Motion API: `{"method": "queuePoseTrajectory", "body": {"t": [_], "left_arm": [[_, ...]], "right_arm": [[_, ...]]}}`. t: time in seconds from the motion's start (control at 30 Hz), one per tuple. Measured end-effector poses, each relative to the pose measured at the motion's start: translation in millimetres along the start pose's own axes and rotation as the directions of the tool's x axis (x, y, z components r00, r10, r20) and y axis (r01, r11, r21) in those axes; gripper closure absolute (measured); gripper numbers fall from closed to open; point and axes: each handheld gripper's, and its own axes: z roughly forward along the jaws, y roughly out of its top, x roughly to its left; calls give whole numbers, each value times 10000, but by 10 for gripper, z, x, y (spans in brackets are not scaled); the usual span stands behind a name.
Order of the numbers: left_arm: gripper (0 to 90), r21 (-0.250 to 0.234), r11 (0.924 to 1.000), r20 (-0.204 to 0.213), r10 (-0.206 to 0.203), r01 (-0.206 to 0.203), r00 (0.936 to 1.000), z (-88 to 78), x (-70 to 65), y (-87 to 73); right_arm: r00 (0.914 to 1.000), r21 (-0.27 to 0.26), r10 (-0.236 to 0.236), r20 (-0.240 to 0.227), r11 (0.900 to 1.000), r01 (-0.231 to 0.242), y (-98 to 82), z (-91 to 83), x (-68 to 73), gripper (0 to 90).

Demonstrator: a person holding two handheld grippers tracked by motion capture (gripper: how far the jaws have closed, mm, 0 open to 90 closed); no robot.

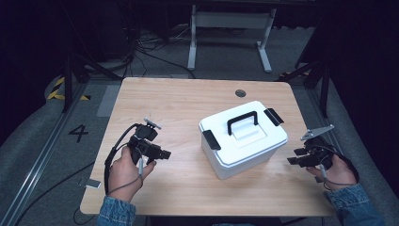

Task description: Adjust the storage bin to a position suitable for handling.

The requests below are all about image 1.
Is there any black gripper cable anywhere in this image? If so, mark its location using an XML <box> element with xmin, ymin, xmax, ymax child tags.
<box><xmin>313</xmin><ymin>143</ymin><xmax>360</xmax><ymax>192</ymax></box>
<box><xmin>104</xmin><ymin>122</ymin><xmax>139</xmax><ymax>196</ymax></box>

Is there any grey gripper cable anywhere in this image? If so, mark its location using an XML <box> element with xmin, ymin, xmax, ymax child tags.
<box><xmin>106</xmin><ymin>157</ymin><xmax>145</xmax><ymax>196</ymax></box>
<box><xmin>319</xmin><ymin>163</ymin><xmax>356</xmax><ymax>186</ymax></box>

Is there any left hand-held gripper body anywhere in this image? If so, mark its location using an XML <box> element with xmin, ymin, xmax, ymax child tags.
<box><xmin>127</xmin><ymin>117</ymin><xmax>163</xmax><ymax>166</ymax></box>

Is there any yellow black hazard tape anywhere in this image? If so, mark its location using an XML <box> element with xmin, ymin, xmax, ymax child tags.
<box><xmin>46</xmin><ymin>76</ymin><xmax>92</xmax><ymax>102</ymax></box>

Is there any white storage box black handle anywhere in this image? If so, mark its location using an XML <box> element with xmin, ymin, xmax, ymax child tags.
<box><xmin>198</xmin><ymin>100</ymin><xmax>289</xmax><ymax>181</ymax></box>

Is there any tangle of black floor cables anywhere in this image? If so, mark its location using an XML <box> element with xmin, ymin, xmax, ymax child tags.
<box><xmin>131</xmin><ymin>26</ymin><xmax>197</xmax><ymax>80</ymax></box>

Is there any white metal desk frame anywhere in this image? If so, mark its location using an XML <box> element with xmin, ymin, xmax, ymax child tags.
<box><xmin>186</xmin><ymin>4</ymin><xmax>279</xmax><ymax>74</ymax></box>

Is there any person's left hand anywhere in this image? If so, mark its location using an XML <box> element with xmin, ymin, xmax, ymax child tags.
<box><xmin>107</xmin><ymin>145</ymin><xmax>157</xmax><ymax>203</ymax></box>

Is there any person's right hand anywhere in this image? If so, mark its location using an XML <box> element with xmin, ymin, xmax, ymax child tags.
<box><xmin>305</xmin><ymin>153</ymin><xmax>359</xmax><ymax>192</ymax></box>

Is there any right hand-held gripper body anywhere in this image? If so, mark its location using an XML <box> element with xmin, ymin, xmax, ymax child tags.
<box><xmin>299</xmin><ymin>123</ymin><xmax>336</xmax><ymax>170</ymax></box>

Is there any black tripod stand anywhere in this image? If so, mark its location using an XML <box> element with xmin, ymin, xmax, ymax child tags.
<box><xmin>61</xmin><ymin>51</ymin><xmax>124</xmax><ymax>114</ymax></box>
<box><xmin>278</xmin><ymin>59</ymin><xmax>331</xmax><ymax>120</ymax></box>

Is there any long black floor cable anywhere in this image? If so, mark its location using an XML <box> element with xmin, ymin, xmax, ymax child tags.
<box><xmin>14</xmin><ymin>160</ymin><xmax>96</xmax><ymax>226</ymax></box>

